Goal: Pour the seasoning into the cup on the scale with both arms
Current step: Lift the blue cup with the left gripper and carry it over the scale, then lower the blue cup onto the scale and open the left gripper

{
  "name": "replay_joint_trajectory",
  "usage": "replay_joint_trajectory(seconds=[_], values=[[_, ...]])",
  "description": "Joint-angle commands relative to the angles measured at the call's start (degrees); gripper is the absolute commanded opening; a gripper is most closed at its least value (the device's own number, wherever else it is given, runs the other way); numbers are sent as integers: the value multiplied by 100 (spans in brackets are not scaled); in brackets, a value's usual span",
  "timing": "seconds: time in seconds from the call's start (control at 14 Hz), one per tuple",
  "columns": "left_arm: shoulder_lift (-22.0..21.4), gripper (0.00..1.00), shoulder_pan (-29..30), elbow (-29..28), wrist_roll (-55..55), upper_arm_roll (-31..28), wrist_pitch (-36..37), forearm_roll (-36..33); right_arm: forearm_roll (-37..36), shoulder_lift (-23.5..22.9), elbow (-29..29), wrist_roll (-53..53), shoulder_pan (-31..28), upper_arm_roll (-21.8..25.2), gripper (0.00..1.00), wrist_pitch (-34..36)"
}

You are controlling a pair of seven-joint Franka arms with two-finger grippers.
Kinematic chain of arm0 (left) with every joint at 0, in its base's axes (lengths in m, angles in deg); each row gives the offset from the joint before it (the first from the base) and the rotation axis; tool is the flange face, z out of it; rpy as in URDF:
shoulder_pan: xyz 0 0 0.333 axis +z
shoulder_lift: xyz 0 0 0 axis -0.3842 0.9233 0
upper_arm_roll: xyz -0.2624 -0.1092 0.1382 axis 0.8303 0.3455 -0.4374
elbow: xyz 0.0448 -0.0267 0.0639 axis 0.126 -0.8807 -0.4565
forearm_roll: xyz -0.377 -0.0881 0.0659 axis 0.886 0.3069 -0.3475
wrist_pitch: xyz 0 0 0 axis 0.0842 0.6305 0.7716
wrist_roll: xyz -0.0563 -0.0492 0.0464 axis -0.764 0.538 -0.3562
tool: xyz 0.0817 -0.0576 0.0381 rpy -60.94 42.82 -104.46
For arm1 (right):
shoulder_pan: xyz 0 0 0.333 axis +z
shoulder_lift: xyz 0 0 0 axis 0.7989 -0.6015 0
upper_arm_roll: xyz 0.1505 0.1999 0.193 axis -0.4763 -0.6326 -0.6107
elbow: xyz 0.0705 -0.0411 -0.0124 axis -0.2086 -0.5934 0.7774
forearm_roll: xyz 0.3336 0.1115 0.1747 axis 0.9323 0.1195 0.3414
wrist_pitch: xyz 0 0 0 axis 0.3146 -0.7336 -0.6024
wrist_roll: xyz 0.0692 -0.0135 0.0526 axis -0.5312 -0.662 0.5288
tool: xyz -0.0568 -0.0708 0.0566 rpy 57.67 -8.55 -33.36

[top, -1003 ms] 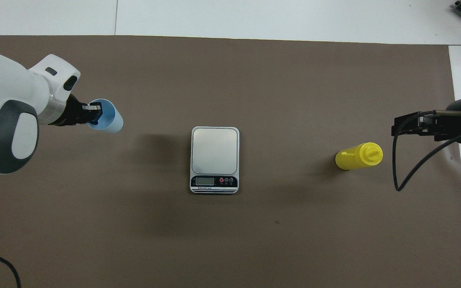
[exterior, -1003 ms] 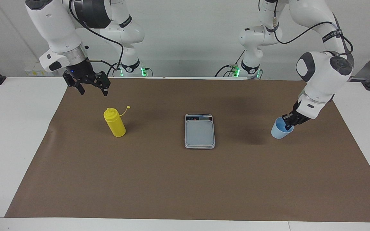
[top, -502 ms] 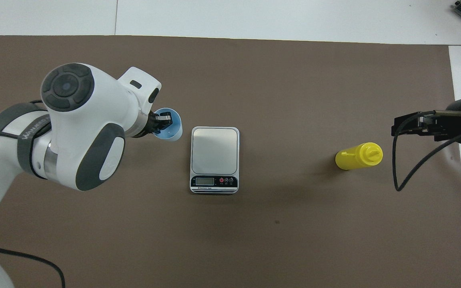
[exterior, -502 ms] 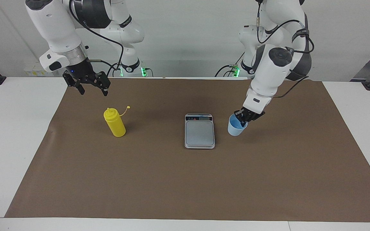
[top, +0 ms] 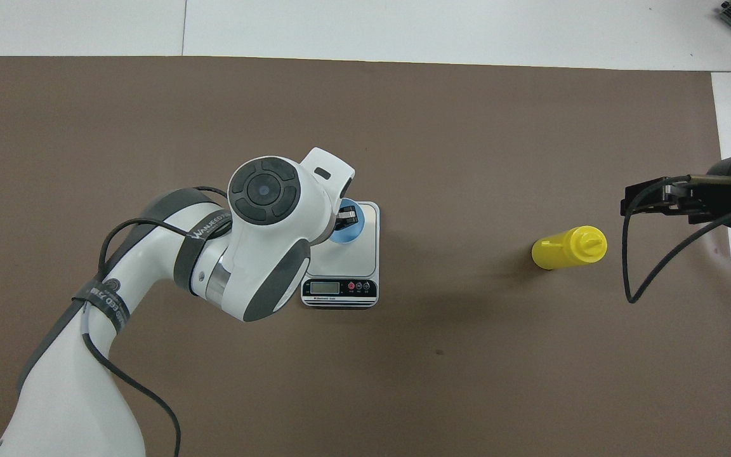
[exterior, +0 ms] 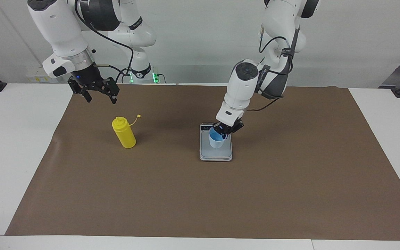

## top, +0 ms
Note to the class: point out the brown paper table mat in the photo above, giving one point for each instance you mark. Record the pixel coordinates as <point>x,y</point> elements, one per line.
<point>467,127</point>

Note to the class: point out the yellow squeeze bottle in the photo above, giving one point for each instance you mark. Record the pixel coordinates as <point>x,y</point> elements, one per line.
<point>565,251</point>

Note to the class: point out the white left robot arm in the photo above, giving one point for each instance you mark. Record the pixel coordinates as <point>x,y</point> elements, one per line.
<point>264,254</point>

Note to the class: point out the silver digital kitchen scale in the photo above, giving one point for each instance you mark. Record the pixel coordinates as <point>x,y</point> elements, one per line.
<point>356,260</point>

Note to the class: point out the light blue plastic cup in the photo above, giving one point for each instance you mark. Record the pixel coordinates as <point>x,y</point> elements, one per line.
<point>358,225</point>

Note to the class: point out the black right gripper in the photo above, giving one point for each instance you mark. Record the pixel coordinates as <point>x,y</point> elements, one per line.
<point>724,200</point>

